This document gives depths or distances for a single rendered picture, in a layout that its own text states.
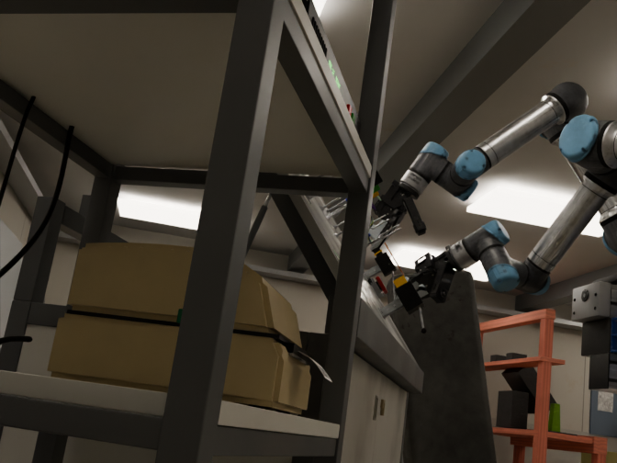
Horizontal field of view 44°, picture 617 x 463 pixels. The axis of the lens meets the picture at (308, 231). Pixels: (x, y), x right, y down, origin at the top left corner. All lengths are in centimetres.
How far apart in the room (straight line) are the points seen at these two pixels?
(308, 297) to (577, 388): 364
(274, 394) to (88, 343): 25
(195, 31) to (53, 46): 20
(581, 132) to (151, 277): 127
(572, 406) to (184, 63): 965
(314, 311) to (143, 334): 834
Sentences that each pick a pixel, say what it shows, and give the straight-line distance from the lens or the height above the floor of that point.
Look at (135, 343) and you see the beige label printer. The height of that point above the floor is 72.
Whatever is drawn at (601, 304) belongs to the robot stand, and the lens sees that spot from 209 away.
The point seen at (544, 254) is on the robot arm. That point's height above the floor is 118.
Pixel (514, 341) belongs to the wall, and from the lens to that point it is 1007.
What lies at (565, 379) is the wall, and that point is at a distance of 1035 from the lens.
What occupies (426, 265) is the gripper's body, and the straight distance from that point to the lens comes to 217.
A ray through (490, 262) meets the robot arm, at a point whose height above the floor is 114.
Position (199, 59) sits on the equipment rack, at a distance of 91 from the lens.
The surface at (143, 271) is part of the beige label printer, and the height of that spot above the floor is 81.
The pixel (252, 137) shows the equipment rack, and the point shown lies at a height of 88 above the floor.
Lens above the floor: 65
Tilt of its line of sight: 15 degrees up
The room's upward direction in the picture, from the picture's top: 8 degrees clockwise
